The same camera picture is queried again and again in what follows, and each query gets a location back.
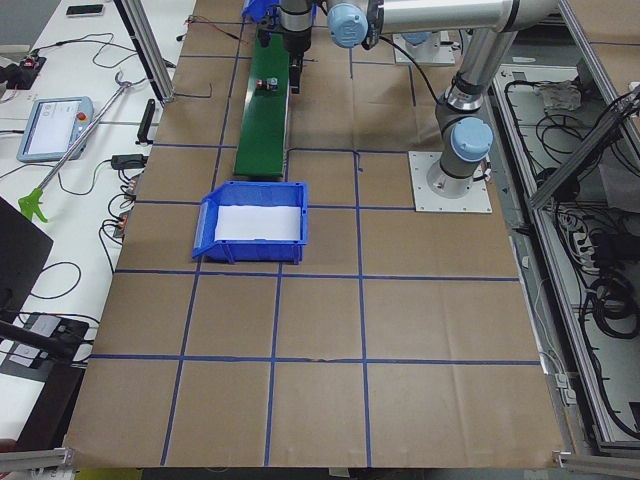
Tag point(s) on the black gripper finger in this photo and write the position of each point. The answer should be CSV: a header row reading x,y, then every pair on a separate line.
x,y
295,80

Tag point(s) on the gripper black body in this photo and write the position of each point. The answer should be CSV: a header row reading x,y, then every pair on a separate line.
x,y
296,42

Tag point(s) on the black smartphone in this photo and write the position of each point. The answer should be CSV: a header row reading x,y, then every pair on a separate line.
x,y
83,10

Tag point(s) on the blue plastic bin right side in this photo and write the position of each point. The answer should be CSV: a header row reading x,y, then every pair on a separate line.
x,y
255,10

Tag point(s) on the green handled reach grabber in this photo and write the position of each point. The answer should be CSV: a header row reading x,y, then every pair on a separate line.
x,y
30,204

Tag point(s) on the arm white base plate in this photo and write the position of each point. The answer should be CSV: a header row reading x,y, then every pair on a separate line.
x,y
436,192
428,48

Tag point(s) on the teach pendant tablet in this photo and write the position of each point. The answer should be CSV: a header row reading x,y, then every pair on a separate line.
x,y
53,126

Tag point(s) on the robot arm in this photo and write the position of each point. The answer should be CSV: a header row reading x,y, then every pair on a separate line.
x,y
467,139

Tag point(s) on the blue plastic bin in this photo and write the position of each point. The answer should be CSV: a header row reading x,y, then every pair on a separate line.
x,y
255,10
242,193

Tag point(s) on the green conveyor belt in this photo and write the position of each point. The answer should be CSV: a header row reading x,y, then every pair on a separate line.
x,y
263,134

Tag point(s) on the blue plastic bin left side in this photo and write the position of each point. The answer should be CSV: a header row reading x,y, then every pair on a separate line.
x,y
242,193

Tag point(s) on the aluminium frame post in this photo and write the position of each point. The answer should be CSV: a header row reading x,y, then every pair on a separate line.
x,y
139,29

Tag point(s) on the white foam pad left bin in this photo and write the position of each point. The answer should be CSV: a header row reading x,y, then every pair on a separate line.
x,y
250,222

